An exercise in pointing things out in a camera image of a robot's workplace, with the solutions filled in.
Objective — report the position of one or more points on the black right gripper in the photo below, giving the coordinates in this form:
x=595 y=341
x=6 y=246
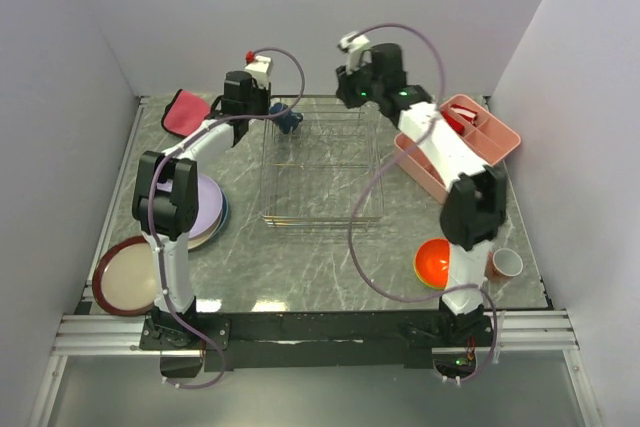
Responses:
x=343 y=86

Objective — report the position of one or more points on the black base beam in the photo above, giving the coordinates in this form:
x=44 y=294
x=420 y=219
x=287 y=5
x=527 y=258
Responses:
x=443 y=326

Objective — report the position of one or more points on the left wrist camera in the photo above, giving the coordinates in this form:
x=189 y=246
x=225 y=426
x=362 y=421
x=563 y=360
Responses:
x=259 y=68

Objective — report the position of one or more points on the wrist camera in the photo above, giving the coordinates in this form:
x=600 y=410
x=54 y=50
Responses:
x=355 y=46
x=259 y=68

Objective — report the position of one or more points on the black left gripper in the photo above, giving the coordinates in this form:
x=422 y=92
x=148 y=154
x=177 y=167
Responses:
x=266 y=94

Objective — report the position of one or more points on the pink mug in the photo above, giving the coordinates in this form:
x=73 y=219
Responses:
x=503 y=265

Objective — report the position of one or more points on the wire dish rack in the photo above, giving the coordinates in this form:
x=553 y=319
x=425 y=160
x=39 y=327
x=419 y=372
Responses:
x=312 y=176

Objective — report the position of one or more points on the pink compartment tray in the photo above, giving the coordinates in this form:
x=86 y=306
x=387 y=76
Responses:
x=490 y=139

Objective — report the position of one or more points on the pink cloth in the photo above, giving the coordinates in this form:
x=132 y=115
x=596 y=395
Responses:
x=184 y=114

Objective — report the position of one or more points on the aluminium rail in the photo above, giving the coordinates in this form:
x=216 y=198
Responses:
x=104 y=335

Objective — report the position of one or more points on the red white item in tray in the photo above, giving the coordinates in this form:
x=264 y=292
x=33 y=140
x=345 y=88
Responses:
x=469 y=115

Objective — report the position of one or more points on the blue plate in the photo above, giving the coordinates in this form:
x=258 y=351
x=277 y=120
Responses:
x=224 y=214

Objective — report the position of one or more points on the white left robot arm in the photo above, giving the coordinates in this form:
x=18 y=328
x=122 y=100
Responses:
x=165 y=200

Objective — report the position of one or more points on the dark blue mug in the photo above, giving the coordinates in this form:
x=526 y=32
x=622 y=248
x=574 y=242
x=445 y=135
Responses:
x=286 y=119

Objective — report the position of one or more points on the lavender plate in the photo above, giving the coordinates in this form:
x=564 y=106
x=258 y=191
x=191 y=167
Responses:
x=210 y=203

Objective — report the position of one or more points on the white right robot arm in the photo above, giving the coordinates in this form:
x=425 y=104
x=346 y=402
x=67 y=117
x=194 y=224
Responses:
x=474 y=209

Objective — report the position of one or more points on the orange bowl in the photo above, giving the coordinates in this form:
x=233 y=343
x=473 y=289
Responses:
x=432 y=254

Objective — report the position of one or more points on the yellow-green bowl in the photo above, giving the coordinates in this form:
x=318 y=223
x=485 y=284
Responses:
x=433 y=278

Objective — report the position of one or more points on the brown rimmed cream plate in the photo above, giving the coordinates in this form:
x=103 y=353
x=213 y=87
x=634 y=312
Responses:
x=124 y=281

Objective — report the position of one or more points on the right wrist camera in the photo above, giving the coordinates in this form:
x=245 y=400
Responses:
x=355 y=46

